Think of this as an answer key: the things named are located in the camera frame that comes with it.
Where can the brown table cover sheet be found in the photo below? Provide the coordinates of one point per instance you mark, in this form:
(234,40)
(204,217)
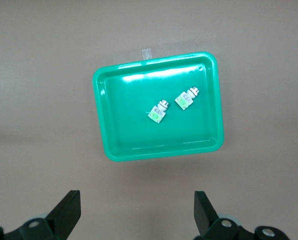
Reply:
(39,75)

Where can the green push button white body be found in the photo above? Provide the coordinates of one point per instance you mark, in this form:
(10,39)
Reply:
(185,100)
(156,115)

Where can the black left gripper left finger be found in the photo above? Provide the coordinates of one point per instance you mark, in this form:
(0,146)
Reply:
(62,217)

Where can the green plastic tray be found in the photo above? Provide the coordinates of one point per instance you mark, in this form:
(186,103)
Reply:
(188,135)

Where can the clear tape piece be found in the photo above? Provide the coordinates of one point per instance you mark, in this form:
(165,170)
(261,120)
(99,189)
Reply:
(146,53)

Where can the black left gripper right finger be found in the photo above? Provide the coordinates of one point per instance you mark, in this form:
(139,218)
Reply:
(206,222)

